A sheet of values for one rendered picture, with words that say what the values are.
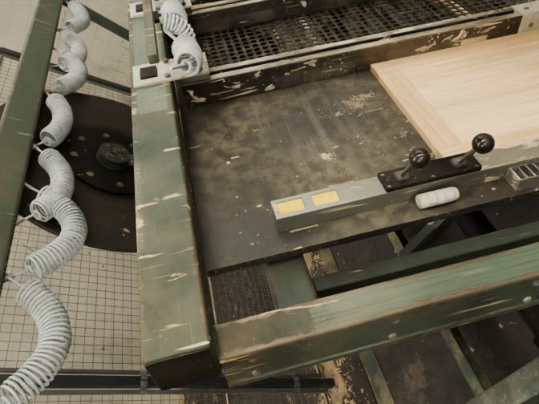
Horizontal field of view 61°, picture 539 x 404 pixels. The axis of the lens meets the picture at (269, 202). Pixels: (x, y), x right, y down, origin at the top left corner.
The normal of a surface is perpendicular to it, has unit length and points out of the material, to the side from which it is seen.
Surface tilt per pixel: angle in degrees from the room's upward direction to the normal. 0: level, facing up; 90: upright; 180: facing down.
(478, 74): 56
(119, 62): 90
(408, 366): 0
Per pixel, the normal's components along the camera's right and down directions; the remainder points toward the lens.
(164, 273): -0.09, -0.68
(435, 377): -0.85, -0.20
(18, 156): 0.47, -0.70
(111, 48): 0.21, 0.72
